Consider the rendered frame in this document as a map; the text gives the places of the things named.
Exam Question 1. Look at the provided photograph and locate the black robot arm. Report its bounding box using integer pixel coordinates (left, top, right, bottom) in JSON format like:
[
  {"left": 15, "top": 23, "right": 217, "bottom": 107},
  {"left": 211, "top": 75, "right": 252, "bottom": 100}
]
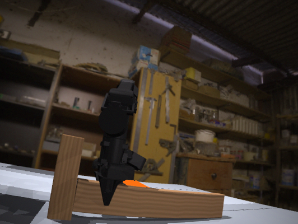
[{"left": 98, "top": 79, "right": 146, "bottom": 171}]

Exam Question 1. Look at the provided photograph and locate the wooden side rail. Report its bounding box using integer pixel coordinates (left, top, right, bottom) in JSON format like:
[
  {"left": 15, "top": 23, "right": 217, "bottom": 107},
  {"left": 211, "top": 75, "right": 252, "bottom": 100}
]
[{"left": 72, "top": 178, "right": 225, "bottom": 218}]

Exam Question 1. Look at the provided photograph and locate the brown wooden post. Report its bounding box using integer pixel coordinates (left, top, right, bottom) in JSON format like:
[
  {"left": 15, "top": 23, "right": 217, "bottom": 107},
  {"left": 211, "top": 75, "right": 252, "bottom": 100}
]
[{"left": 47, "top": 134, "right": 85, "bottom": 221}]

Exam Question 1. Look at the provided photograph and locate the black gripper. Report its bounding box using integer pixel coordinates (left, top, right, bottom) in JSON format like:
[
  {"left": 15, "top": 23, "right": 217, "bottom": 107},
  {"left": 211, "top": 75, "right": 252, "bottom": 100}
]
[{"left": 92, "top": 137, "right": 135, "bottom": 206}]

